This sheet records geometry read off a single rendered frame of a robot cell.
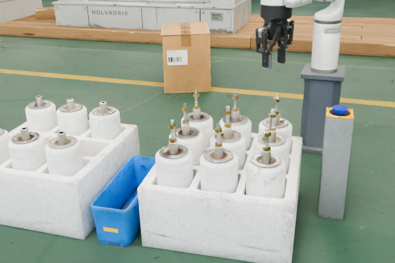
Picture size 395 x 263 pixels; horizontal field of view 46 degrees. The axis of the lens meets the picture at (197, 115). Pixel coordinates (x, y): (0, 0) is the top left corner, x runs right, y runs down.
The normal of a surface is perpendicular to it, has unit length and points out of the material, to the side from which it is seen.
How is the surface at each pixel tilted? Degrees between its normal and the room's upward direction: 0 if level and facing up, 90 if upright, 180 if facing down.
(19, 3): 90
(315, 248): 0
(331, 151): 90
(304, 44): 90
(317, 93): 90
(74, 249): 0
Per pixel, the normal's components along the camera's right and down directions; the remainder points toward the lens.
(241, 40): -0.32, 0.36
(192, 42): 0.02, 0.38
